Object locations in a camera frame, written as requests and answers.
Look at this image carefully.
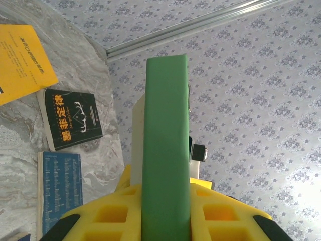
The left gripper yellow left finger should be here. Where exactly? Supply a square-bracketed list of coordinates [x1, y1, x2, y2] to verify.
[39, 164, 143, 241]

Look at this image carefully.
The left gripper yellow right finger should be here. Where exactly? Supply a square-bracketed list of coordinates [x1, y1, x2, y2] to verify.
[189, 177, 293, 241]

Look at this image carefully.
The blue book with codes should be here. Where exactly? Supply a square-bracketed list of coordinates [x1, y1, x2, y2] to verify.
[37, 151, 83, 239]

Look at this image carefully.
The green notebook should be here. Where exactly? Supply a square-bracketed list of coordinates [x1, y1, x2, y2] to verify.
[131, 54, 191, 241]

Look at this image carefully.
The black book orange title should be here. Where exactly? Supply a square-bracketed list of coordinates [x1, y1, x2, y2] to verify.
[37, 88, 104, 152]

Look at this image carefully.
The yellow book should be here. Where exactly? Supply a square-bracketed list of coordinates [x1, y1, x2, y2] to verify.
[0, 24, 60, 106]

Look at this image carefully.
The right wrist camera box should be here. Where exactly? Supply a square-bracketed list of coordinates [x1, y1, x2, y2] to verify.
[188, 135, 209, 181]

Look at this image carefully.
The aluminium frame post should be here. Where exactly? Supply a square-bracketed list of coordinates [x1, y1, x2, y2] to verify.
[105, 0, 284, 61]

